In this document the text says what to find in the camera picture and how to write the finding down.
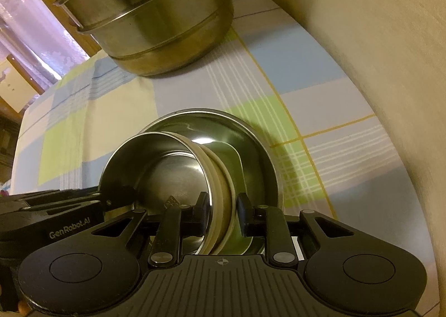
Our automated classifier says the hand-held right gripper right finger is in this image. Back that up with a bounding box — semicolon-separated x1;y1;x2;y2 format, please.
236;193;357;266

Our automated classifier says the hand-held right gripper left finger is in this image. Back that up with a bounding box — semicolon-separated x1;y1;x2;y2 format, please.
91;192;210;268

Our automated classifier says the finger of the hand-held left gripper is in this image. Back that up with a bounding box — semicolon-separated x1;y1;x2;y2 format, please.
19;199;106;216
0;190;102;203

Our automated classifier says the cream plastic bowl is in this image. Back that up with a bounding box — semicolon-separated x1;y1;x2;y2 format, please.
176;134;228;255

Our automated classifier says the white floral bowl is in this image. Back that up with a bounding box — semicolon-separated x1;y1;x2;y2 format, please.
198;144;236;255

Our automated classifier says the green square plate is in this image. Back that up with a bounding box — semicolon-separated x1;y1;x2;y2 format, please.
209;142;266;255

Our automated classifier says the stainless steel bowl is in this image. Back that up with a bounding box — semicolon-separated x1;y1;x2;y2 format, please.
98;132;211;255

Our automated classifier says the large stainless steel plate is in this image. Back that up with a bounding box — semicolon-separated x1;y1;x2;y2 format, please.
139;110;285;255

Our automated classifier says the dark wooden shelf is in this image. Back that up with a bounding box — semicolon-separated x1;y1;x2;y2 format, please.
0;112;23;180

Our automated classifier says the cream wooden chair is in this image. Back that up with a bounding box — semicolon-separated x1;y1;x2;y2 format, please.
0;54;41;114

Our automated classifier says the checked tablecloth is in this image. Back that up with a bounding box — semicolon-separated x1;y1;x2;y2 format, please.
10;0;430;317

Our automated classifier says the purple lace curtain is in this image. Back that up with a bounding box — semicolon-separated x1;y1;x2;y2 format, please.
0;0;92;95

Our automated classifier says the stainless steel steamer pot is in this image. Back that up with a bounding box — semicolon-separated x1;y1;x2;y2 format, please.
52;0;259;77

